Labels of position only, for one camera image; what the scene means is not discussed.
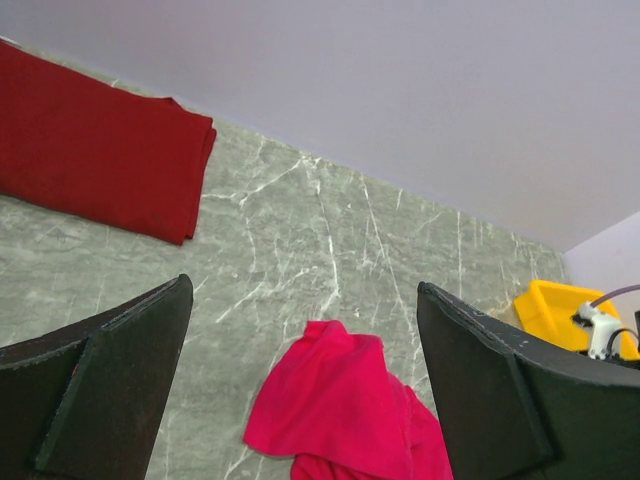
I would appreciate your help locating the pink t shirt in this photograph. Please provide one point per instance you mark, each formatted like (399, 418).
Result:
(332, 405)

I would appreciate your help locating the yellow plastic tray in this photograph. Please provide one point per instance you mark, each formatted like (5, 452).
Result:
(546, 308)

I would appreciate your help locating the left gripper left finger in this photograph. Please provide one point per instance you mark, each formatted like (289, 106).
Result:
(86, 401)

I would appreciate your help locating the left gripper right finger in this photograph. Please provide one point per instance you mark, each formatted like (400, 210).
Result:
(513, 406)

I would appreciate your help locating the folded dark red t shirt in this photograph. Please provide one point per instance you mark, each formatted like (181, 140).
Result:
(76, 145)

